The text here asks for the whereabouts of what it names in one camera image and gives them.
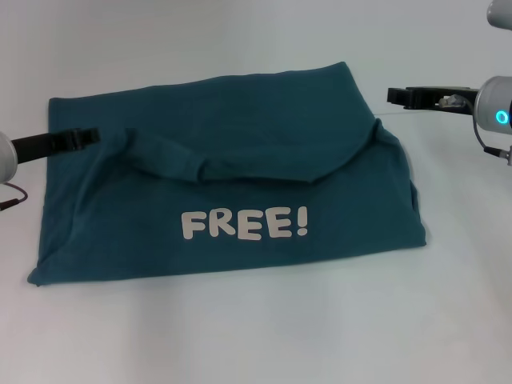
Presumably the teal blue t-shirt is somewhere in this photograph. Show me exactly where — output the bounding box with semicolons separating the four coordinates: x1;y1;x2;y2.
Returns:
26;60;427;288

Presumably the dark red left arm cable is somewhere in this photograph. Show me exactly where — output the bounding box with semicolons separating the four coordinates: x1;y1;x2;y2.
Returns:
0;182;29;211

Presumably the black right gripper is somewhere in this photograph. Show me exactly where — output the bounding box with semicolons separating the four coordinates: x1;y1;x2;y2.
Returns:
386;86;481;116

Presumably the grey right arm cable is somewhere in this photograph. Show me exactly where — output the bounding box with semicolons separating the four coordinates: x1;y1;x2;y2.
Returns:
471;114;512;166

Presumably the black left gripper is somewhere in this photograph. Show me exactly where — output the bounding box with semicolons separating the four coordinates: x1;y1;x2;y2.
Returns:
10;127;100;164

